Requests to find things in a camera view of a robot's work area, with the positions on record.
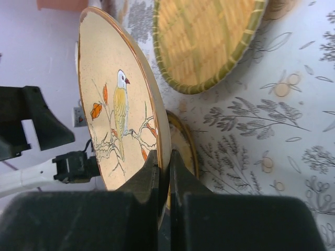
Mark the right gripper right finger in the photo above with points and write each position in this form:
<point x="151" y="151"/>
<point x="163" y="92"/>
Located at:
<point x="203" y="220"/>

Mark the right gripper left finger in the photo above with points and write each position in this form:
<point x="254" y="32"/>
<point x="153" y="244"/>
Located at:
<point x="125" y="219"/>

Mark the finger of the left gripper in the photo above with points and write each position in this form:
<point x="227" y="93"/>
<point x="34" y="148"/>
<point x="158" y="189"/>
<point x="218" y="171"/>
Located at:
<point x="27" y="103"/>

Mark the beige bird plate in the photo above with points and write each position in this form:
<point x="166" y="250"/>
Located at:
<point x="121" y="100"/>

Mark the woven bamboo tray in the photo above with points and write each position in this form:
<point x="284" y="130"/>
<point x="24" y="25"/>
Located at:
<point x="198" y="43"/>

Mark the orange plastic bin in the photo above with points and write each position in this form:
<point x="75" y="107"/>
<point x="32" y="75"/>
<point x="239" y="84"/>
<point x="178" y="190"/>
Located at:
<point x="67" y="5"/>

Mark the yellow brown patterned plate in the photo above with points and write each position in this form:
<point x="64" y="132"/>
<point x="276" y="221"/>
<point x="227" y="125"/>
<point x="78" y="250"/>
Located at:
<point x="182" y="140"/>

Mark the floral patterned table mat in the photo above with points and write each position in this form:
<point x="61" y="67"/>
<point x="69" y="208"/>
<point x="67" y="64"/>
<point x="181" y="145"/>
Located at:
<point x="268" y="127"/>

